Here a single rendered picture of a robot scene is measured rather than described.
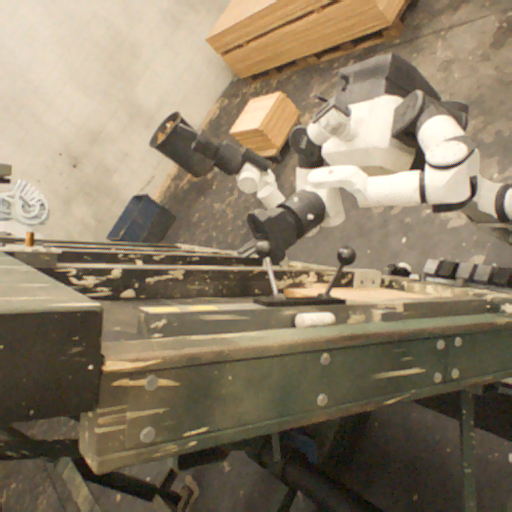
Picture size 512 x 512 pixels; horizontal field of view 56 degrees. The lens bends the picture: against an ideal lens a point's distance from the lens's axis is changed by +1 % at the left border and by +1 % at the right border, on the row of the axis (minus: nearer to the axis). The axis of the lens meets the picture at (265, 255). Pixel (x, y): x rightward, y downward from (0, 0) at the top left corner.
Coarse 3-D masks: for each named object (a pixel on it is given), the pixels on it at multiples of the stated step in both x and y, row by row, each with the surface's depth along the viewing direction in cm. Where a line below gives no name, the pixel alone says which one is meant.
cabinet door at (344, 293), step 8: (336, 288) 145; (344, 288) 147; (352, 288) 149; (360, 288) 150; (368, 288) 152; (376, 288) 154; (288, 296) 133; (296, 296) 130; (304, 296) 127; (312, 296) 124; (336, 296) 129; (344, 296) 130; (352, 296) 131; (360, 296) 132; (368, 296) 134; (376, 296) 135; (384, 296) 137; (392, 296) 138; (400, 296) 140; (408, 296) 141; (416, 296) 140; (424, 296) 142
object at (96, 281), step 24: (24, 192) 96; (48, 264) 98; (72, 264) 105; (96, 264) 109; (72, 288) 101; (96, 288) 104; (120, 288) 107; (144, 288) 110; (168, 288) 114; (192, 288) 117; (216, 288) 121; (240, 288) 126; (264, 288) 130; (288, 288) 135
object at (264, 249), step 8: (264, 240) 93; (256, 248) 93; (264, 248) 92; (272, 248) 93; (264, 256) 93; (272, 272) 92; (272, 280) 91; (272, 288) 91; (272, 296) 89; (280, 296) 90
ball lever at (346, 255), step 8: (344, 248) 92; (352, 248) 92; (336, 256) 93; (344, 256) 91; (352, 256) 91; (344, 264) 92; (336, 272) 94; (328, 288) 96; (320, 296) 96; (328, 296) 97
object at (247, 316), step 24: (144, 312) 75; (168, 312) 75; (192, 312) 77; (216, 312) 80; (240, 312) 83; (264, 312) 86; (288, 312) 89; (312, 312) 92; (336, 312) 96; (360, 312) 100; (408, 312) 110; (432, 312) 115; (456, 312) 121; (480, 312) 127; (168, 336) 75
